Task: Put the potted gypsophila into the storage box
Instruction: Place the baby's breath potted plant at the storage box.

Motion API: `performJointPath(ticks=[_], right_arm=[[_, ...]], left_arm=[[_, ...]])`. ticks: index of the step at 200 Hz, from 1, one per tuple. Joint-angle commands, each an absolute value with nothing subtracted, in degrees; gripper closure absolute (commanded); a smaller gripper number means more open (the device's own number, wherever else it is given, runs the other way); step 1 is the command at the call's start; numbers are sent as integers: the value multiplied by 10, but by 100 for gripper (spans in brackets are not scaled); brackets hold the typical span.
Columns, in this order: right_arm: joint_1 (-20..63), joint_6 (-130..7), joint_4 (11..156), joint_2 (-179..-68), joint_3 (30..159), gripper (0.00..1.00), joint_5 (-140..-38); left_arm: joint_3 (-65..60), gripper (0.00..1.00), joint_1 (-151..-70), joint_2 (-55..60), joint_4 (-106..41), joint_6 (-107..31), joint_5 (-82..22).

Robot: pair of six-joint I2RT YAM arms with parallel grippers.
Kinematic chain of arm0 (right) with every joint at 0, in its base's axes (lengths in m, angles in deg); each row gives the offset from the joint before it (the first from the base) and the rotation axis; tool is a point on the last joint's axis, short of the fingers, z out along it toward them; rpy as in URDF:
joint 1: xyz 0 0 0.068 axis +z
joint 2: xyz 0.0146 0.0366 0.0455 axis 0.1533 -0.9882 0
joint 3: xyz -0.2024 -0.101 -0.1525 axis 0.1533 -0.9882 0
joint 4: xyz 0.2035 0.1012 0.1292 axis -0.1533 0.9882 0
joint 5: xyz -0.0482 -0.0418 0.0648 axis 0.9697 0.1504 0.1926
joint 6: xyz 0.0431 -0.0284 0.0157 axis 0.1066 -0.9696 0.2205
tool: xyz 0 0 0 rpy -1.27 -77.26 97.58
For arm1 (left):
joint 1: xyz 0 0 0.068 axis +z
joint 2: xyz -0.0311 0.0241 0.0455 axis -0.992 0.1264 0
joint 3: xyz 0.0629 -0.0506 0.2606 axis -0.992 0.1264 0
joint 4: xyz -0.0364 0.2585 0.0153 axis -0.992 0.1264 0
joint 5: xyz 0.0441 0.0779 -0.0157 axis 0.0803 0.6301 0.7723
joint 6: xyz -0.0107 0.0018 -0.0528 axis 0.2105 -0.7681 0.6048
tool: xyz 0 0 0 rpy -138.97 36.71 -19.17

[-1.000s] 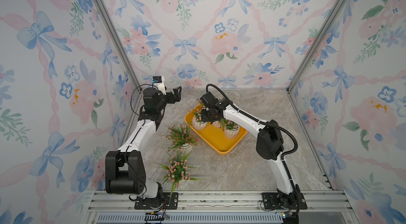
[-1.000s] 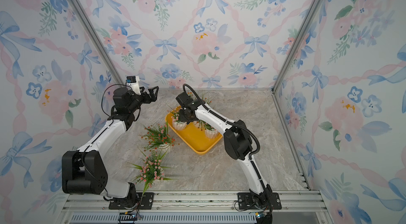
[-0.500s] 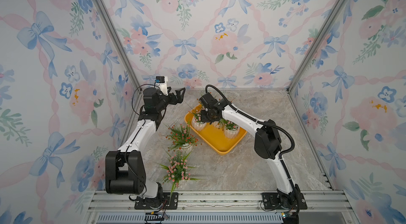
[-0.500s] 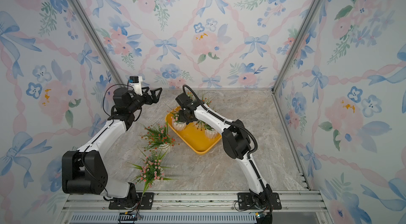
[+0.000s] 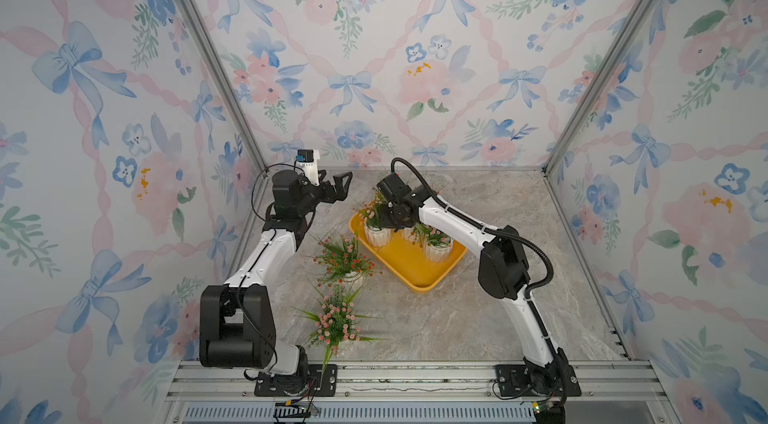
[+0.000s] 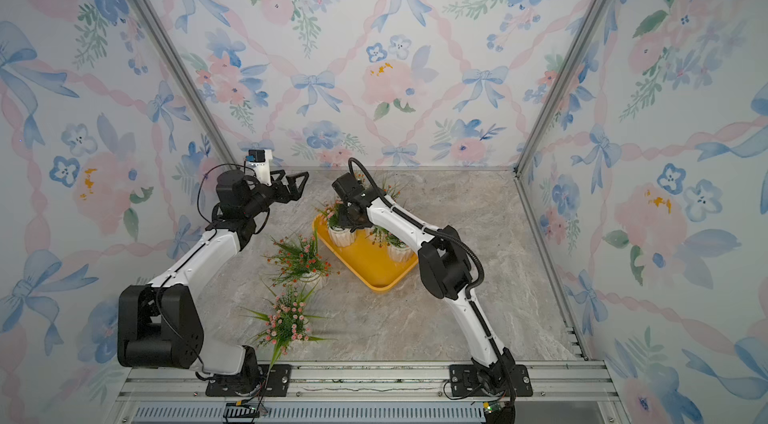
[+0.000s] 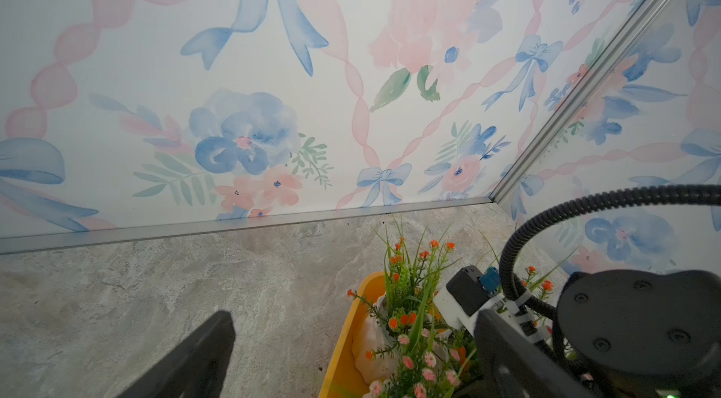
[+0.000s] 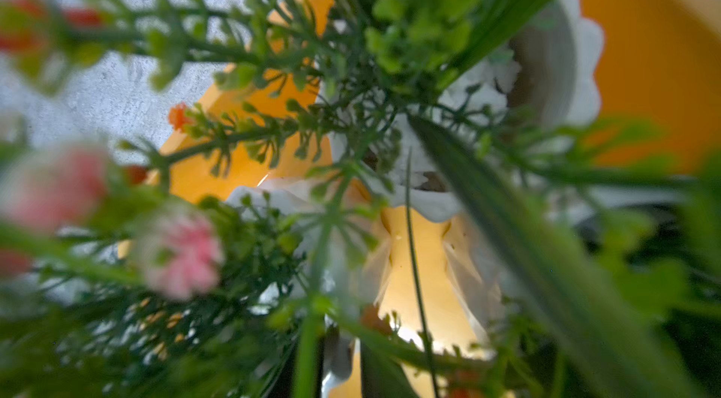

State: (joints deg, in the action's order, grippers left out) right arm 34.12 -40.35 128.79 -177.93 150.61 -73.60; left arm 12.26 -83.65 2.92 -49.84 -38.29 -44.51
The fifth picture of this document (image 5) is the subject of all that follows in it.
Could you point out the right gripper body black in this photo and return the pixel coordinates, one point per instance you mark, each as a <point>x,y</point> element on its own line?
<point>386,217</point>

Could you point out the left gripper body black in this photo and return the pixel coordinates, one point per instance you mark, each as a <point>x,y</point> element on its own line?
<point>322,194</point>

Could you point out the yellow plastic storage tray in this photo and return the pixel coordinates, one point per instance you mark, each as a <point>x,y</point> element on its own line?
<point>408,261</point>

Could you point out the large pink flower pot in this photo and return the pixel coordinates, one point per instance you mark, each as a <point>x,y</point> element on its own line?
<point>336,322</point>

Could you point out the large red flower pot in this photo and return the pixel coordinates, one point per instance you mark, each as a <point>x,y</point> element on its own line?
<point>415,234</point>

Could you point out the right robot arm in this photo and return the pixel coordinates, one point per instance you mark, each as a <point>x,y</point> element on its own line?
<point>510,268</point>

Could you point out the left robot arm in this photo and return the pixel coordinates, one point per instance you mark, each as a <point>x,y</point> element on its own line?
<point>237,325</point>

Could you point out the vented metal grille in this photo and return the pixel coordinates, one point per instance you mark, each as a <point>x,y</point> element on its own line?
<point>362,412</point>

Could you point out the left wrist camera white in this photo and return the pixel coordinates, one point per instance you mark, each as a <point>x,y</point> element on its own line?
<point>307,160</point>

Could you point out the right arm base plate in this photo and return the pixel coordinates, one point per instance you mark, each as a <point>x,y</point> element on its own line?
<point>521,380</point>

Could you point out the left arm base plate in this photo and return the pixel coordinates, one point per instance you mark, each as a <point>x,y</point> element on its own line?
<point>310,380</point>

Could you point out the aluminium rail frame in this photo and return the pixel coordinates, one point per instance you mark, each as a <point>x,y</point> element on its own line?
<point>612,391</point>

